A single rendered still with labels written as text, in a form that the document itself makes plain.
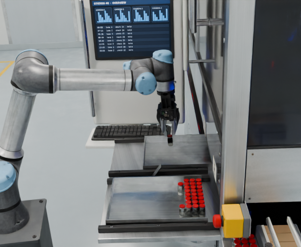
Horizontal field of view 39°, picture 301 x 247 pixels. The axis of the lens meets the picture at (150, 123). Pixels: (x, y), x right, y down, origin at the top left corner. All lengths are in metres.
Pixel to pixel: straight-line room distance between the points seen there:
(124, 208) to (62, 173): 2.00
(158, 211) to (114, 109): 0.91
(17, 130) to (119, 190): 0.44
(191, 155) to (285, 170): 0.63
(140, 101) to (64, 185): 1.31
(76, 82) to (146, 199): 0.50
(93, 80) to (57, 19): 5.50
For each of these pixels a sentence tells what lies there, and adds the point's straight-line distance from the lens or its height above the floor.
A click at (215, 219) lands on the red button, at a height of 1.01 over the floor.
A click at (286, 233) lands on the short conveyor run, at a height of 0.93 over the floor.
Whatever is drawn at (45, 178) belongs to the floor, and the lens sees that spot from 3.50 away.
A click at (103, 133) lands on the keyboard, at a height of 0.83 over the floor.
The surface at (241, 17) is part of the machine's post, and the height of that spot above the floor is 1.58.
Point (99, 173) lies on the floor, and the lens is 3.46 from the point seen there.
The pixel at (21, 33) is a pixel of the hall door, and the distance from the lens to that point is 7.14.
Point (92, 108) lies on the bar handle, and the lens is 2.26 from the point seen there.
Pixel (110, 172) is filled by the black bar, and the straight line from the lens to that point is 1.74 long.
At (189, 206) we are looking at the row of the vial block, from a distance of 1.49.
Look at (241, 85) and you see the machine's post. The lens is 1.18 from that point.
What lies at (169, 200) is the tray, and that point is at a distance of 1.59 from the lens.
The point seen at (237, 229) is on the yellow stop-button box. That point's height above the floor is 0.99.
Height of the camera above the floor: 1.82
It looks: 26 degrees down
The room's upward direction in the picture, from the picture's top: 3 degrees counter-clockwise
